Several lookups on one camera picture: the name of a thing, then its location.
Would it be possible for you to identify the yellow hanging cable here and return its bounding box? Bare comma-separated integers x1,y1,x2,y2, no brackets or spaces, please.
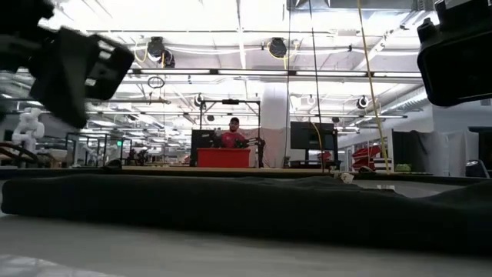
357,0,391,175

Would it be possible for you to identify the black ceiling cable reel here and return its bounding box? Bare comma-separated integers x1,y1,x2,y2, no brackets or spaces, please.
147,35,176,68
268,36,289,59

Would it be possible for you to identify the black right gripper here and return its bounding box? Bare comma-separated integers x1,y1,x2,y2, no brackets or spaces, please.
416,16,492,108

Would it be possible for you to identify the red cart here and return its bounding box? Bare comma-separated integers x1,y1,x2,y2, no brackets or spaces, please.
351,145,384,171

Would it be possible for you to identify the black coiled cable loop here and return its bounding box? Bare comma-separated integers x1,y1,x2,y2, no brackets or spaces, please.
147,75,166,90

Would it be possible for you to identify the long ceiling light strip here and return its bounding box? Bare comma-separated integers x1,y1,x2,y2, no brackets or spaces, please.
126,68,424,78

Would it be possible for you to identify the person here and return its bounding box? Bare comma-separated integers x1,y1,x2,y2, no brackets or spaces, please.
220,116,248,149

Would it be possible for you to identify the black open frame enclosure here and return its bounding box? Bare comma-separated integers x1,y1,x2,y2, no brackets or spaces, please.
64,132,134,169

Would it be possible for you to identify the black hanging cable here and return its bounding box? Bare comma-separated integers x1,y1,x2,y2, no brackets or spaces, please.
308,0,324,171

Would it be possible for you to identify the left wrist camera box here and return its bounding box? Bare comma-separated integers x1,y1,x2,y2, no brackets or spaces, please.
85,33,136,102

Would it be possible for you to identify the black metal frame rig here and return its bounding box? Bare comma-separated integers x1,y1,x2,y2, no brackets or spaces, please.
198,98,262,169

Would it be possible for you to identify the dark curtain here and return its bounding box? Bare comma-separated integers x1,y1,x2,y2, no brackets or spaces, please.
391,129,427,172

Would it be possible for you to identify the black monitor on stand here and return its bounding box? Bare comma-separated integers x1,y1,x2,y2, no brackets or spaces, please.
289,121,339,170

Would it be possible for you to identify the black flat panel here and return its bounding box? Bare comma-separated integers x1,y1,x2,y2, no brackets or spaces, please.
191,128,217,167

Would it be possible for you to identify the white curtain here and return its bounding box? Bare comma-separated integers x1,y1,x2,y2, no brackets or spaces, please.
422,128,469,177

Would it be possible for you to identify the black cloth napkin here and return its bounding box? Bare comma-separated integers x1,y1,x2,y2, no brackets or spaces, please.
0,172,492,258

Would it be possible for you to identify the red plastic bin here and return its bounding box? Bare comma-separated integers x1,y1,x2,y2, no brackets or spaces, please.
197,148,252,169

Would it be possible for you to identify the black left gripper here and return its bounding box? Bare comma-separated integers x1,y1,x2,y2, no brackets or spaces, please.
28,26,99,130

